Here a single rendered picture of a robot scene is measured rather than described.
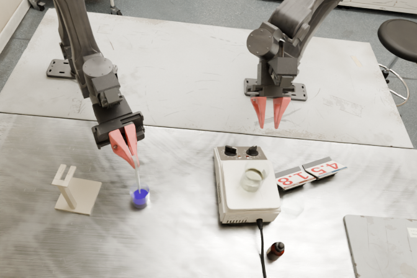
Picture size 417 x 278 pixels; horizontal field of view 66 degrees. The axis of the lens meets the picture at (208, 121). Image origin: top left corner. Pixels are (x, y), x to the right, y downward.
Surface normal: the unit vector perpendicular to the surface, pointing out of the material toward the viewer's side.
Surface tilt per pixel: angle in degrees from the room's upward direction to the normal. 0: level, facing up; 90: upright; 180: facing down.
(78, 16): 66
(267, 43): 48
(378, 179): 0
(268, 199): 0
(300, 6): 16
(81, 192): 0
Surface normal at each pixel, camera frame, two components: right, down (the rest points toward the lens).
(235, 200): 0.11, -0.60
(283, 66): 0.14, 0.03
